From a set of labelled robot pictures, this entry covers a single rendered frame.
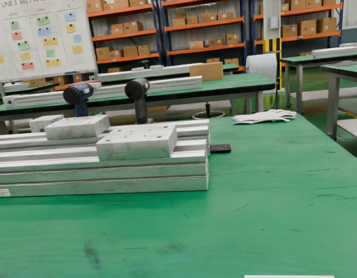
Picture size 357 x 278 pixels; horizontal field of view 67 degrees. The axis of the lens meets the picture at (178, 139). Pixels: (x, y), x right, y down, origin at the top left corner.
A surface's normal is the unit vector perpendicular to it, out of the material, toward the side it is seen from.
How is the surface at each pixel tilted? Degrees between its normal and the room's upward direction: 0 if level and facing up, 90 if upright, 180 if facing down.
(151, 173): 90
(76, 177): 90
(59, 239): 0
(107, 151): 90
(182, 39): 90
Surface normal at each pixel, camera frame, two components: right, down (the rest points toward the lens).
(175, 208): -0.11, -0.95
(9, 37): -0.12, 0.32
